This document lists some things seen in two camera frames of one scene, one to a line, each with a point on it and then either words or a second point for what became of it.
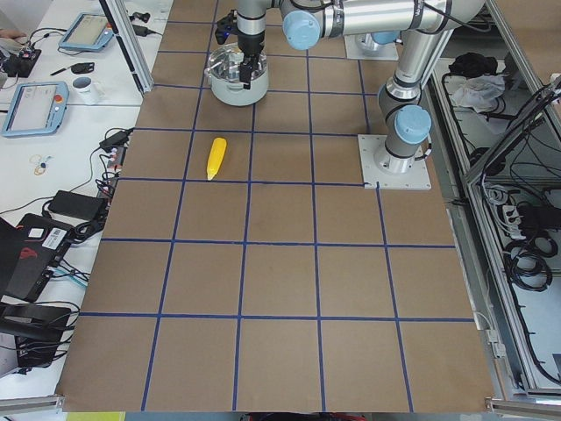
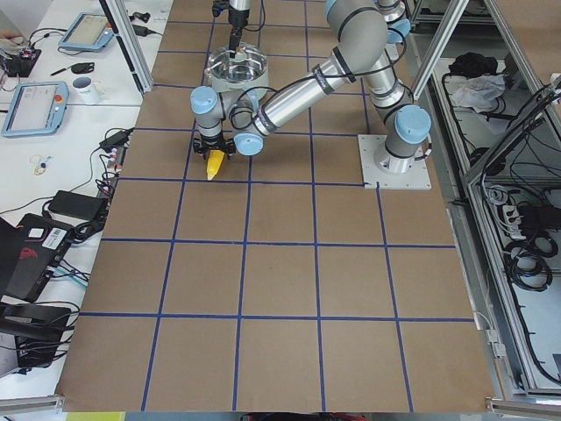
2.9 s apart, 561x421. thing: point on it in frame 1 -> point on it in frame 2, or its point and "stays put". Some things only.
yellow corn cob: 216,156 stays put
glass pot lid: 224,62 stays put
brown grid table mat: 243,267 stays put
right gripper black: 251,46 -> 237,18
